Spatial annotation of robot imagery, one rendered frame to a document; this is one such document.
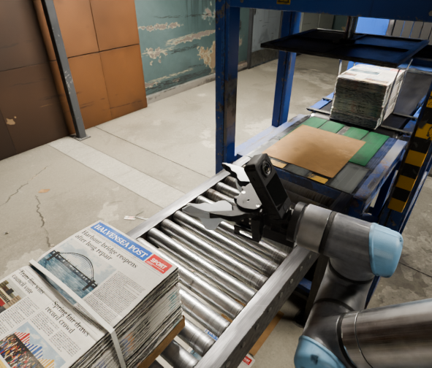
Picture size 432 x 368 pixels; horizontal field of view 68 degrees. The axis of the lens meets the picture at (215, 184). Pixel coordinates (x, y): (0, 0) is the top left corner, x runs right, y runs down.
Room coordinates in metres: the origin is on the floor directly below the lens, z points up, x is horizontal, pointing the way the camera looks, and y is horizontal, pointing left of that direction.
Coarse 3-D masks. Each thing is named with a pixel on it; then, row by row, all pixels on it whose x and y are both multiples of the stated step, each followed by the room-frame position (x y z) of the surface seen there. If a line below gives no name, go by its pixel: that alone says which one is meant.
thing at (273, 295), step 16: (336, 208) 0.99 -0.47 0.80; (288, 256) 0.74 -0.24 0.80; (304, 256) 0.74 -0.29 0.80; (288, 272) 0.67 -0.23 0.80; (304, 272) 0.75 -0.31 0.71; (272, 288) 0.61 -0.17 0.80; (288, 288) 0.65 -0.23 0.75; (256, 304) 0.56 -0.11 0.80; (272, 304) 0.57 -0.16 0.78; (240, 320) 0.51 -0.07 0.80; (256, 320) 0.51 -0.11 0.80; (224, 336) 0.47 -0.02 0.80; (240, 336) 0.47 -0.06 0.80; (256, 336) 0.51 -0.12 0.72; (208, 352) 0.42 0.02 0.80; (224, 352) 0.42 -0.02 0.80; (240, 352) 0.45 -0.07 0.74
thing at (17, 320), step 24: (0, 288) 0.43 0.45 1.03; (24, 288) 0.43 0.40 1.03; (0, 312) 0.38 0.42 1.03; (24, 312) 0.38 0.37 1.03; (48, 312) 0.38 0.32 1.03; (0, 336) 0.33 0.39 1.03; (24, 336) 0.33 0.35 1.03; (48, 336) 0.33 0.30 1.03; (72, 336) 0.33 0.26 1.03; (0, 360) 0.28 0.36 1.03; (24, 360) 0.28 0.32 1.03; (48, 360) 0.28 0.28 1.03; (72, 360) 0.28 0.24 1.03; (96, 360) 0.31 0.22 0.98
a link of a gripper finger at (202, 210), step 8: (184, 208) 0.46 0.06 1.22; (192, 208) 0.45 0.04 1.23; (200, 208) 0.45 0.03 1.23; (208, 208) 0.44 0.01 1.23; (216, 208) 0.44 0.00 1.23; (224, 208) 0.44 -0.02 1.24; (200, 216) 0.44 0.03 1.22; (208, 216) 0.44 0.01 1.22; (208, 224) 0.45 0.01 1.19; (216, 224) 0.45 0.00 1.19
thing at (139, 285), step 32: (96, 224) 0.64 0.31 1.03; (64, 256) 0.52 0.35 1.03; (96, 256) 0.52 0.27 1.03; (128, 256) 0.52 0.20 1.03; (160, 256) 0.52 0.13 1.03; (96, 288) 0.43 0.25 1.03; (128, 288) 0.43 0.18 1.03; (160, 288) 0.45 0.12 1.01; (128, 320) 0.38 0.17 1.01; (160, 320) 0.43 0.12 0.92
